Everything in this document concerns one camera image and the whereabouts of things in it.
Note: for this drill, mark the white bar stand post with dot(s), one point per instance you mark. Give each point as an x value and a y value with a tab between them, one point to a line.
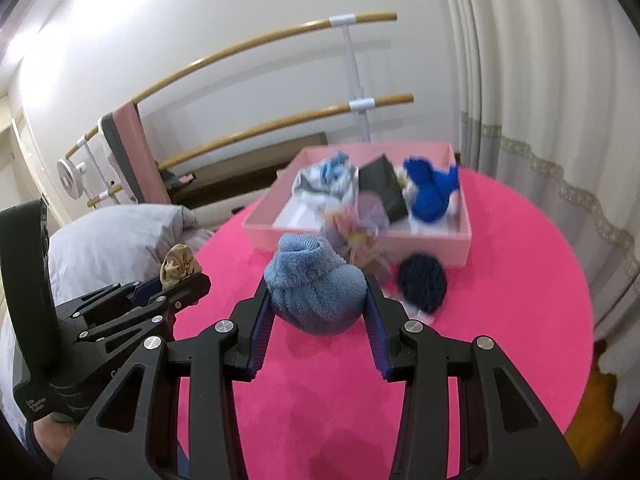
355	75

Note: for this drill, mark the pink shallow box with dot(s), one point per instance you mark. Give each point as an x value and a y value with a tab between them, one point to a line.
279	211

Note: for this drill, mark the small white fan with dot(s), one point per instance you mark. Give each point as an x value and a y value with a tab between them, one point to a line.
71	177

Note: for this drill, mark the pink grey hanging towel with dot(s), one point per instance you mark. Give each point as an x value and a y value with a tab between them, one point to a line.
124	135

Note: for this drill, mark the tan scrunchie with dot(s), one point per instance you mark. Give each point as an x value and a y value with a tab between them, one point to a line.
178	265

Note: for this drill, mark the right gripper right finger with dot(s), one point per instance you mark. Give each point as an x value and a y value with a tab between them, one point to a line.
465	399

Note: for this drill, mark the light blue sock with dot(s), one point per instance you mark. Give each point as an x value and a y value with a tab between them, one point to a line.
312	288

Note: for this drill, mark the white blue patterned cloth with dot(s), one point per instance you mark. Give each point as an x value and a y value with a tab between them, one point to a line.
328	185

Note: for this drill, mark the grey white duvet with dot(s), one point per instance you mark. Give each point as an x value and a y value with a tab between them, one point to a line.
118	244

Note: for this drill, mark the dark navy knitted ball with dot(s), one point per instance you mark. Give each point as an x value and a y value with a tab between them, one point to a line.
422	281

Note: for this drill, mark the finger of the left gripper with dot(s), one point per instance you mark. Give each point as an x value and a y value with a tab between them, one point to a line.
113	301
185	294

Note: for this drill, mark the royal blue cloth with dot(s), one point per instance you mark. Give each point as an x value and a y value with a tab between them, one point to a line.
434	188

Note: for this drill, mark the clear plastic packet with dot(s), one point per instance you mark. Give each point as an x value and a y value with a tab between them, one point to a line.
417	312

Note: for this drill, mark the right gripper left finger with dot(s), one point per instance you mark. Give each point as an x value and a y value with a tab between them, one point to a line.
131	429

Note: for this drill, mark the black pouch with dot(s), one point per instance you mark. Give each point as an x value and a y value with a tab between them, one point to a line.
379	177

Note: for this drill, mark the person's right hand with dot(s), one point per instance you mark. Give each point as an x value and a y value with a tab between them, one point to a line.
52	436

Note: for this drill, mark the brown top storage bench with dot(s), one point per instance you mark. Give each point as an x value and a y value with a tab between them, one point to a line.
242	174

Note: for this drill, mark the cream curtain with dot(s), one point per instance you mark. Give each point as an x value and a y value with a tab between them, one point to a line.
549	105

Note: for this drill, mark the lower wooden ballet bar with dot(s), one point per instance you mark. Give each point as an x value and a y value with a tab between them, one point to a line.
260	132

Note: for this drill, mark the purple organza ribbon bow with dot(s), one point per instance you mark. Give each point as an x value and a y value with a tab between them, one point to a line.
354	232

